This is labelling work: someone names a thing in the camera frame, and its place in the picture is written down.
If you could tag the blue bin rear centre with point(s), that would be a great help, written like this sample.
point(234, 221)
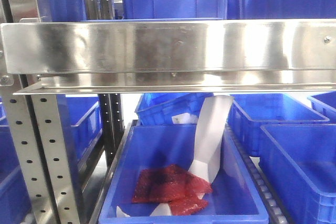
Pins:
point(170, 108)

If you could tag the blue bin rear right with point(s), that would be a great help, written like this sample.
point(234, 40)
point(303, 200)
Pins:
point(250, 111)

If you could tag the red mesh bag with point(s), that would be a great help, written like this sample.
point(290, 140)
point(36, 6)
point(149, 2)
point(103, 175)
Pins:
point(173, 185)

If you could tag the blue bin lower left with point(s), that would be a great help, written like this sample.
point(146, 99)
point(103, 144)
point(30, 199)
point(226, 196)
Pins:
point(86, 127)

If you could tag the blue bin lower centre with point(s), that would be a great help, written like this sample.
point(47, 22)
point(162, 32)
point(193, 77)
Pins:
point(234, 199)

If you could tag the blue bin lower right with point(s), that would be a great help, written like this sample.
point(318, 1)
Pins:
point(299, 162)

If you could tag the blue bin far right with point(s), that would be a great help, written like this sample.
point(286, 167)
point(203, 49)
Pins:
point(324, 104)

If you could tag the dark rear upright post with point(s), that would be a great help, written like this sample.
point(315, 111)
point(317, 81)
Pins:
point(112, 124)

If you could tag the stainless steel shelf rail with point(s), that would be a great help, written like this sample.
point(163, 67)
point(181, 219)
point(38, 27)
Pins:
point(130, 56)

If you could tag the perforated steel upright post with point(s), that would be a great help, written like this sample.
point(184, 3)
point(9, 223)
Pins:
point(39, 123)

